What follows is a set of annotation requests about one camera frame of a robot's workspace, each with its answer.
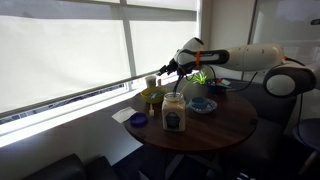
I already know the blue jar lid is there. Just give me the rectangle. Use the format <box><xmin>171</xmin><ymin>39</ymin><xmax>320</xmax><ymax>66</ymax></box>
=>
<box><xmin>129</xmin><ymin>113</ymin><xmax>148</xmax><ymax>127</ymax></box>

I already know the green plant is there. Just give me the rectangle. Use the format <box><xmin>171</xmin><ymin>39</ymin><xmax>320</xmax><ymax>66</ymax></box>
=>
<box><xmin>192</xmin><ymin>71</ymin><xmax>208</xmax><ymax>85</ymax></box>

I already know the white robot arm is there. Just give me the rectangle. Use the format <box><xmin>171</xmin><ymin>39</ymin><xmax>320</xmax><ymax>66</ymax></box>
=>
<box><xmin>158</xmin><ymin>37</ymin><xmax>320</xmax><ymax>97</ymax></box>

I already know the white paper napkin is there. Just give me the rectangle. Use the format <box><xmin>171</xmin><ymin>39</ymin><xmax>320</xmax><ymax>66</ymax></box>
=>
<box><xmin>112</xmin><ymin>107</ymin><xmax>136</xmax><ymax>123</ymax></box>

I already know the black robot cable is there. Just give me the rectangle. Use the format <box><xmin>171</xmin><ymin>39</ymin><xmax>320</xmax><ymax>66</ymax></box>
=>
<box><xmin>226</xmin><ymin>71</ymin><xmax>261</xmax><ymax>93</ymax></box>

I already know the teal cup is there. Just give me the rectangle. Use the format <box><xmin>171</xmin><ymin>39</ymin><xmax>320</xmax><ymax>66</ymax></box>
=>
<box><xmin>191</xmin><ymin>97</ymin><xmax>208</xmax><ymax>109</ymax></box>

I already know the black chair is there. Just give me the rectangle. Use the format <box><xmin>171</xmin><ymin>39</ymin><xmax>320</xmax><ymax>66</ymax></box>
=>
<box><xmin>214</xmin><ymin>80</ymin><xmax>297</xmax><ymax>170</ymax></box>

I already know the dark blue bowl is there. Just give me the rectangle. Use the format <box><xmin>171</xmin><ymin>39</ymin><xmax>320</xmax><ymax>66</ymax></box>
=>
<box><xmin>206</xmin><ymin>79</ymin><xmax>231</xmax><ymax>94</ymax></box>

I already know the yellow bowl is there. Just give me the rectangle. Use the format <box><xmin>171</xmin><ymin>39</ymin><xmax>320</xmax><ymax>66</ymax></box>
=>
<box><xmin>140</xmin><ymin>87</ymin><xmax>167</xmax><ymax>104</ymax></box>

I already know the round wooden table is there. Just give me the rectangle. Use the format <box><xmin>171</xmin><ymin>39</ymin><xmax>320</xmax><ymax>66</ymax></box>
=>
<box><xmin>124</xmin><ymin>84</ymin><xmax>258</xmax><ymax>154</ymax></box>

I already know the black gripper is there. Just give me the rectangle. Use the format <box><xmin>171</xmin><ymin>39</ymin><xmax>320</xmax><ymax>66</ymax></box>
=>
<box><xmin>157</xmin><ymin>59</ymin><xmax>178</xmax><ymax>76</ymax></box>

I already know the white mayonnaise jar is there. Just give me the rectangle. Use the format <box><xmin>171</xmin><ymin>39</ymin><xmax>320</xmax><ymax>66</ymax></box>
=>
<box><xmin>162</xmin><ymin>92</ymin><xmax>186</xmax><ymax>132</ymax></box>

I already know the blue white saucer plate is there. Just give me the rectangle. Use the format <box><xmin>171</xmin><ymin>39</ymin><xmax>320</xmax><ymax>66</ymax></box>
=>
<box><xmin>186</xmin><ymin>98</ymin><xmax>217</xmax><ymax>114</ymax></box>

